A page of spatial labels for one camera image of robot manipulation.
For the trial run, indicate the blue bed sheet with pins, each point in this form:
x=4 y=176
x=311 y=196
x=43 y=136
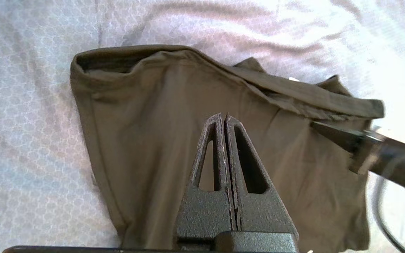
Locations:
x=30 y=140

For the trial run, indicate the black t-shirt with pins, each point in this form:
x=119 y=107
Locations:
x=160 y=140

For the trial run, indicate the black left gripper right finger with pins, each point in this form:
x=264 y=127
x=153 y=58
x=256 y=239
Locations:
x=262 y=214

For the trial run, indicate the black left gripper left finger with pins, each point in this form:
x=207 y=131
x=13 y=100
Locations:
x=206 y=214

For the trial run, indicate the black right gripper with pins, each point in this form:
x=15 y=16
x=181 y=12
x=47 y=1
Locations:
x=399 y=165

